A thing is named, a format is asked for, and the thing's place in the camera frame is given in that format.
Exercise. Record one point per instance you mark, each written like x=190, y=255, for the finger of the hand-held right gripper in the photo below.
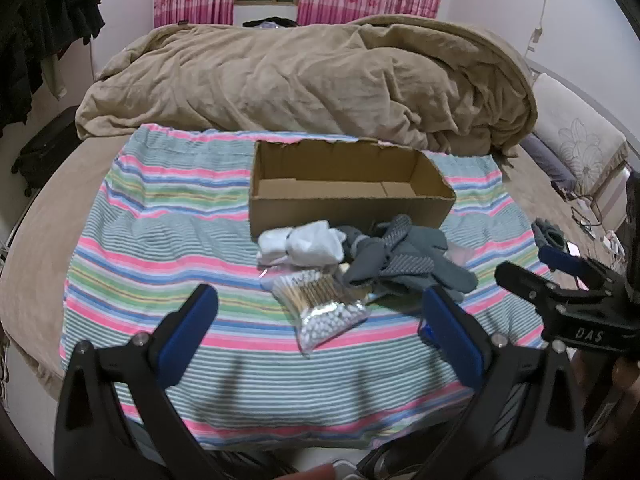
x=562, y=259
x=525, y=285

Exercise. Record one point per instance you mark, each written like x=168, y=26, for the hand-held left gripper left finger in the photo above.
x=187, y=325

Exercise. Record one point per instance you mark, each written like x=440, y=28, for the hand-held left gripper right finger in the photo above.
x=452, y=335

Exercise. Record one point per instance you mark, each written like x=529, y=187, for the grey dotted glove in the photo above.
x=407, y=235
x=430, y=276

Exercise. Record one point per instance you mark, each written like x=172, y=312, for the bag of cotton swabs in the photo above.
x=320, y=310

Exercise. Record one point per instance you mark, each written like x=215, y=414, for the white cloth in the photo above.
x=316, y=244

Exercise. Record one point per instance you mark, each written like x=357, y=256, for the cardboard box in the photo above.
x=350, y=210

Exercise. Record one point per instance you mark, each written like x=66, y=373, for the person's right hand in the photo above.
x=627, y=375

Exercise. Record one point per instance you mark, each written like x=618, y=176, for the phone with pink screen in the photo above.
x=573, y=250

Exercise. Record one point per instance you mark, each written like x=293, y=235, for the dark glove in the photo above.
x=547, y=232

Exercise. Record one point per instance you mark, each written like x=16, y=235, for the colourful striped cloth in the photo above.
x=165, y=240

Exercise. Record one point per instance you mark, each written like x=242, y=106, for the white floral pillow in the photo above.
x=580, y=130

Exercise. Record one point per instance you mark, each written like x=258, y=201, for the black suitcase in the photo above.
x=47, y=150

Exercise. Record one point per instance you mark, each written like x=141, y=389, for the beige blanket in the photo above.
x=300, y=75

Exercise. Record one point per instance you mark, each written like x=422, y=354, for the dark clothing pile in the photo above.
x=267, y=23

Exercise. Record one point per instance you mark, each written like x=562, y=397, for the dark hanging clothes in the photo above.
x=35, y=25

